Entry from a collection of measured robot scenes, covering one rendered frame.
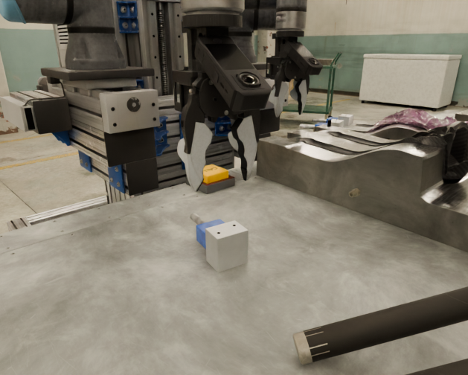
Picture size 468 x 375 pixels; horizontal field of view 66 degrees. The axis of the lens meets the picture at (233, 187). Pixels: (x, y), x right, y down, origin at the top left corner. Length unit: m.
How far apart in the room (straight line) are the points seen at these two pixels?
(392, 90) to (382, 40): 1.43
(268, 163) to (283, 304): 0.44
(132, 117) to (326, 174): 0.47
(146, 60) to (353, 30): 7.96
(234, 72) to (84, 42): 0.67
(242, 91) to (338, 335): 0.26
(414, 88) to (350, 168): 6.82
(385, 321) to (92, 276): 0.37
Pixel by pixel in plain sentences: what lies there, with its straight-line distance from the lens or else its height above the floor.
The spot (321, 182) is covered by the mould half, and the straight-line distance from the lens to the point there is 0.75.
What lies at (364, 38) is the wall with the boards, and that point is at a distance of 8.85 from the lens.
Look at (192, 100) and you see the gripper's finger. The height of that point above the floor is 1.04.
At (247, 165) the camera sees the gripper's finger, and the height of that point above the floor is 0.94.
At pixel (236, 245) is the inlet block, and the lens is 0.51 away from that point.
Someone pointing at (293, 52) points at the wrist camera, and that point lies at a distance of 0.95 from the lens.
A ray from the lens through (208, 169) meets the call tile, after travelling 0.81.
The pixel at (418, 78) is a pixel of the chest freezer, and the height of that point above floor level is 0.54.
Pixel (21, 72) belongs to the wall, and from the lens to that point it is 5.96.
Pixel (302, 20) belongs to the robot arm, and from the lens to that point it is 0.98.
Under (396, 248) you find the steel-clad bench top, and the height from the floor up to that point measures 0.80.
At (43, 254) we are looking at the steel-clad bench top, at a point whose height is 0.80.
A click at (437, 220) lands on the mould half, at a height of 0.84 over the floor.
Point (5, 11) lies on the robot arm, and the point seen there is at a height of 1.16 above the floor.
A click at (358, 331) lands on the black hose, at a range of 0.39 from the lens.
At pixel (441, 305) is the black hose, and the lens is 0.42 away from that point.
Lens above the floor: 1.10
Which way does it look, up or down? 22 degrees down
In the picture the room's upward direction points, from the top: straight up
